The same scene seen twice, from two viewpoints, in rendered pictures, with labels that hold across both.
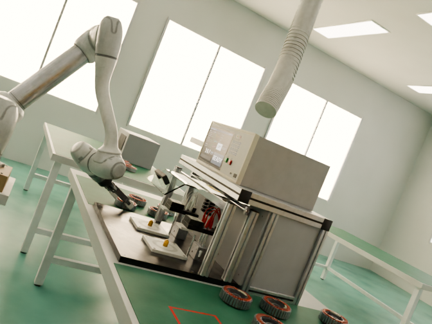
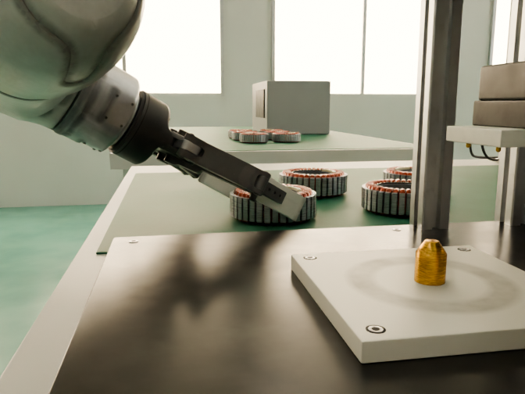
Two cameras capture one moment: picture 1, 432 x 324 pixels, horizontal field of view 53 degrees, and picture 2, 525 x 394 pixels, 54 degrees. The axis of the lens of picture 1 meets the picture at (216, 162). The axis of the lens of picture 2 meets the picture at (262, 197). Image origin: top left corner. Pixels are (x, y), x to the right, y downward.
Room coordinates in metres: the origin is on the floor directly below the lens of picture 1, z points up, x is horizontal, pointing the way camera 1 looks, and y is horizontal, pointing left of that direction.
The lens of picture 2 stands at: (1.57, 0.19, 0.89)
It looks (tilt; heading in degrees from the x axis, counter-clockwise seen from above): 10 degrees down; 15
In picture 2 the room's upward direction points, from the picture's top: straight up
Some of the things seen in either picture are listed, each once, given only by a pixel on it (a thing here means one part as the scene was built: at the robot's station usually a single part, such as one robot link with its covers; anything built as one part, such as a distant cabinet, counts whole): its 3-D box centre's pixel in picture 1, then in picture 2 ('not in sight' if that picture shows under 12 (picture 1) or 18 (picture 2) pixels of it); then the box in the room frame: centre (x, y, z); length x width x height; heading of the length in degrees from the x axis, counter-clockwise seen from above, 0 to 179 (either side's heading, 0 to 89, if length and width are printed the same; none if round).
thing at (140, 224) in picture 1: (149, 226); (429, 289); (1.91, 0.17, 0.78); 0.15 x 0.15 x 0.01; 26
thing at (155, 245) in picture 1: (164, 247); not in sight; (1.69, 0.06, 0.78); 0.15 x 0.15 x 0.01; 26
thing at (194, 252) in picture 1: (198, 251); not in sight; (1.75, -0.07, 0.80); 0.08 x 0.05 x 0.06; 26
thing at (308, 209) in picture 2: (125, 204); (273, 202); (2.21, 0.35, 0.77); 0.11 x 0.11 x 0.04
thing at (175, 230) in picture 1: (179, 230); not in sight; (1.97, 0.04, 0.80); 0.08 x 0.05 x 0.06; 26
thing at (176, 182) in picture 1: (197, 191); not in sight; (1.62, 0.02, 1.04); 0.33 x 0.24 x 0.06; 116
